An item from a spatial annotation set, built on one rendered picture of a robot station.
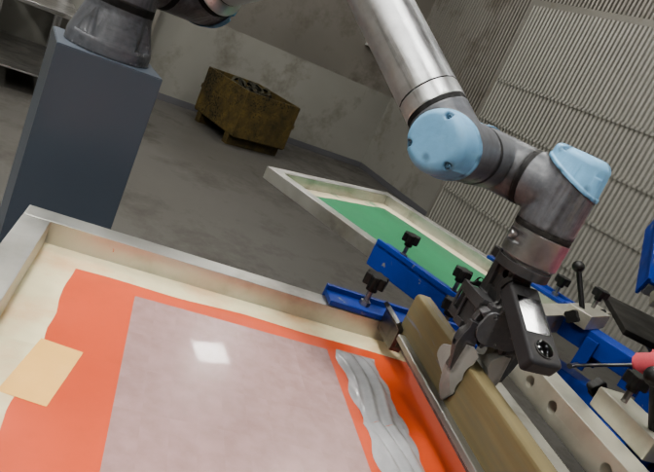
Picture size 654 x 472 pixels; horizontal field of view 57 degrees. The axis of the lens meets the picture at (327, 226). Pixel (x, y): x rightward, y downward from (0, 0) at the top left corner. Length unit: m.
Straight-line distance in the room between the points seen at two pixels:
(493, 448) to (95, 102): 0.84
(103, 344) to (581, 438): 0.67
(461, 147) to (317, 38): 7.56
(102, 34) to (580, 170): 0.80
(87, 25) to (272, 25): 6.82
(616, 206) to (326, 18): 4.32
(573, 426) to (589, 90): 5.59
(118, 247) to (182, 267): 0.10
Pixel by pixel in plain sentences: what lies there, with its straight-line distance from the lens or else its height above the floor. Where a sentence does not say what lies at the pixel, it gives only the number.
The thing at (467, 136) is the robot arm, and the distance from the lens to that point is 0.67.
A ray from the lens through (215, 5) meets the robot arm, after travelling 1.21.
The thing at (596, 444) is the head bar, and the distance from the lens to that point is 0.97.
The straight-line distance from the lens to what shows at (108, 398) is 0.70.
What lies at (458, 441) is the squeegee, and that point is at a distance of 0.80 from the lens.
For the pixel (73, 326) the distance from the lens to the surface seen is 0.79.
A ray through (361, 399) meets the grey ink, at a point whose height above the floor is 0.96.
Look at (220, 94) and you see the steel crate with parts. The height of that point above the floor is 0.42.
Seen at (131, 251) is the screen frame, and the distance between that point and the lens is 0.96.
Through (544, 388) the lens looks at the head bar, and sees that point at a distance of 1.06.
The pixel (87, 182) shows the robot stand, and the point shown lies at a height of 0.98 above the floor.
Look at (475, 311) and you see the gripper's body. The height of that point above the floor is 1.14.
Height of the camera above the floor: 1.37
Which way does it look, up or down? 15 degrees down
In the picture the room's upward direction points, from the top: 24 degrees clockwise
